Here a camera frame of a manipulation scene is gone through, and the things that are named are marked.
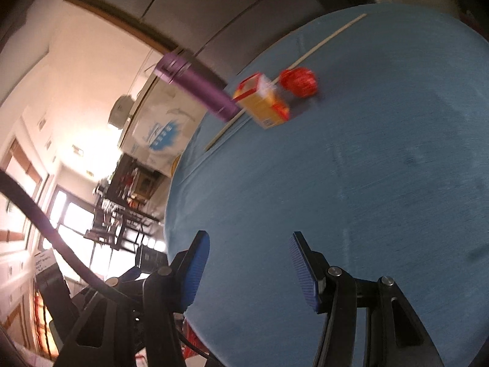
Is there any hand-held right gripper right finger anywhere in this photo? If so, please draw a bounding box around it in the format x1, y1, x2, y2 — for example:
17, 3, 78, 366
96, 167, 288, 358
289, 231, 446, 367

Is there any red plastic basket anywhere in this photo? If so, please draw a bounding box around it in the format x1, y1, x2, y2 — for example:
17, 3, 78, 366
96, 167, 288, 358
182, 321, 209, 360

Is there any black cable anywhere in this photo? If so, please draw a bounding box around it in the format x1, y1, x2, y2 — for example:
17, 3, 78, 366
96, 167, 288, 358
0, 170, 209, 360

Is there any yellow and red carton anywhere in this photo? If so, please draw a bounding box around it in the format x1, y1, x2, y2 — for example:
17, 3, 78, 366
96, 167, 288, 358
233, 72, 291, 129

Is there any white chest freezer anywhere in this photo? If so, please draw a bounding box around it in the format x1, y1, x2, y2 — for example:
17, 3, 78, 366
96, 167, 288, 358
118, 67, 209, 178

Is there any dark wooden chair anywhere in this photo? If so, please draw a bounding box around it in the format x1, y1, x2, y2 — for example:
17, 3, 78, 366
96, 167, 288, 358
84, 195, 161, 253

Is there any red plastic bag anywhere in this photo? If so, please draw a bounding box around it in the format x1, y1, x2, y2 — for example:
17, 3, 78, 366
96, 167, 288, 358
280, 67, 319, 98

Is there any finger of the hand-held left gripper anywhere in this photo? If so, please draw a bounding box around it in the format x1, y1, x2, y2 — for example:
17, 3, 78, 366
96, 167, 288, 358
106, 265, 154, 287

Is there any long white stick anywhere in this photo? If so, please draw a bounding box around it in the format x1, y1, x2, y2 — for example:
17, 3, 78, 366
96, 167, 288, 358
204, 13, 367, 151

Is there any dark wooden table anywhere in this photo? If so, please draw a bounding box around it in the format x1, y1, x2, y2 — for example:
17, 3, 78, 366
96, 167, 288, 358
111, 153, 169, 201

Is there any white rice cooker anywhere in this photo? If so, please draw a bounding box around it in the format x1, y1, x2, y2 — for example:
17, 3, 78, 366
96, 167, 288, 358
108, 95, 134, 131

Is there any black bin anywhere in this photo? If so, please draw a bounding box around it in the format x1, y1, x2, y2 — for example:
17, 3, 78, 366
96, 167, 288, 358
135, 243, 169, 274

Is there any blue tablecloth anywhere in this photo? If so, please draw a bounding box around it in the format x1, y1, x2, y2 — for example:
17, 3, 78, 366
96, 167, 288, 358
164, 3, 489, 367

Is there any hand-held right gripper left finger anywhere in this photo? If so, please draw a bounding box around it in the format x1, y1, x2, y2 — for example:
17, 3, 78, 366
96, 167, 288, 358
55, 230, 211, 367

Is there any purple thermos bottle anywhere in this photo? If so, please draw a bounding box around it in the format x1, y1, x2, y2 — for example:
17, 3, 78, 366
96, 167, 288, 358
155, 51, 241, 121

